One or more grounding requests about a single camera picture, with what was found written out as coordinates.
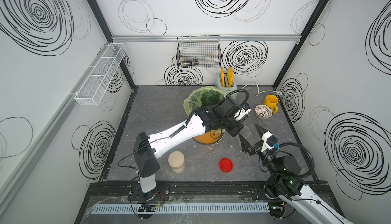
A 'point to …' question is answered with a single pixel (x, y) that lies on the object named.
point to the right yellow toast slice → (230, 76)
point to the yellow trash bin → (210, 137)
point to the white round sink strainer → (263, 111)
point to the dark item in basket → (189, 63)
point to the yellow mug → (271, 101)
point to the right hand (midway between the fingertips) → (250, 131)
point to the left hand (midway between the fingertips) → (241, 127)
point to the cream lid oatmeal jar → (176, 162)
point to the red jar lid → (226, 165)
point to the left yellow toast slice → (222, 77)
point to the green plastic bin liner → (202, 97)
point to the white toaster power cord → (258, 93)
